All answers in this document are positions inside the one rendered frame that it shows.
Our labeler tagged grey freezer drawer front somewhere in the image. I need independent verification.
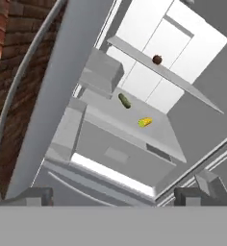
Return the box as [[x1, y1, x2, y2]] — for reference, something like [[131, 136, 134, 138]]
[[31, 159, 156, 207]]

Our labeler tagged brown round fruit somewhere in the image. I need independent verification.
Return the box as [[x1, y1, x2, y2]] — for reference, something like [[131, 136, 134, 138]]
[[152, 54, 164, 65]]

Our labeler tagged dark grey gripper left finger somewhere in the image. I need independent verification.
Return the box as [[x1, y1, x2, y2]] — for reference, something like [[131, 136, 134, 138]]
[[2, 186, 54, 207]]

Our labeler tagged grey fridge crisper drawer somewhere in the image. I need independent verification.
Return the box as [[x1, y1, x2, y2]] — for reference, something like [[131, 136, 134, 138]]
[[72, 118, 177, 187]]

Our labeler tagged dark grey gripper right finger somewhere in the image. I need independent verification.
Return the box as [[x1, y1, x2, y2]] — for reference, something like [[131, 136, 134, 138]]
[[173, 186, 227, 207]]

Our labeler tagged wide grey fridge rack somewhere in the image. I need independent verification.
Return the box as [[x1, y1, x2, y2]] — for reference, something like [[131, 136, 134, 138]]
[[80, 86, 188, 164]]

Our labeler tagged yellow corn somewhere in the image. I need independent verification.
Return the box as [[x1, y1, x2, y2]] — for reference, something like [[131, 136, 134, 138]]
[[138, 116, 153, 129]]

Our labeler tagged grey fridge door with bin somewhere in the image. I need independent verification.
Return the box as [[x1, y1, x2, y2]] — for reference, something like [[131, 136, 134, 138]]
[[155, 129, 227, 207]]

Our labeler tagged white fridge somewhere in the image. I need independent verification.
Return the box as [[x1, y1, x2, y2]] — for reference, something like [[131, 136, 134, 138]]
[[71, 0, 227, 200]]

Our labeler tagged long grey door bin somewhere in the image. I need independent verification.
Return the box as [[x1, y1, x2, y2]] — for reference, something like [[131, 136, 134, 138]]
[[44, 97, 88, 162]]

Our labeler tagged green cucumber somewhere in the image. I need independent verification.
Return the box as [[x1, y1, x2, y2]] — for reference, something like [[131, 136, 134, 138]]
[[117, 92, 133, 111]]

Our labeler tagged small grey door bin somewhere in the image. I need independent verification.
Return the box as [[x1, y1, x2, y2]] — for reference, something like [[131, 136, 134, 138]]
[[78, 47, 125, 100]]

